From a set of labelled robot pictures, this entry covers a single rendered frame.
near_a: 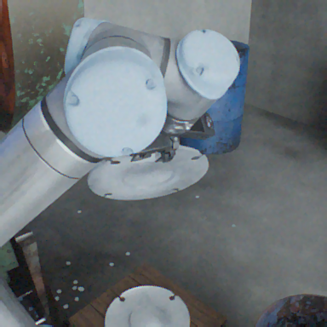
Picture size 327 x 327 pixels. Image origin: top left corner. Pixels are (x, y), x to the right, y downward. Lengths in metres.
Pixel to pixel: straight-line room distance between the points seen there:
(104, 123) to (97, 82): 0.03
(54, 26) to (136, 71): 0.60
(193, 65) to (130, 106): 0.15
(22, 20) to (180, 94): 0.48
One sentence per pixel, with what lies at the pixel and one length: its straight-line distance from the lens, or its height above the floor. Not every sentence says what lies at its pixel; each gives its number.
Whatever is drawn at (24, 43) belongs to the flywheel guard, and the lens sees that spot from 0.80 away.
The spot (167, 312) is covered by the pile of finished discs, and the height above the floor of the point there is 0.35.
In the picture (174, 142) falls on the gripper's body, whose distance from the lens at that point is 0.56.
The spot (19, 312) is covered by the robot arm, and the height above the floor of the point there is 0.82.
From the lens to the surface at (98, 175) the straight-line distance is 0.75.
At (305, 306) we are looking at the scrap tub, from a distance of 1.24.
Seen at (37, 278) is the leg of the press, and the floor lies 0.47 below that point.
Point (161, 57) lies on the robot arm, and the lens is 0.38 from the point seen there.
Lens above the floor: 1.36
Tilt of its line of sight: 30 degrees down
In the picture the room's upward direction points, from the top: straight up
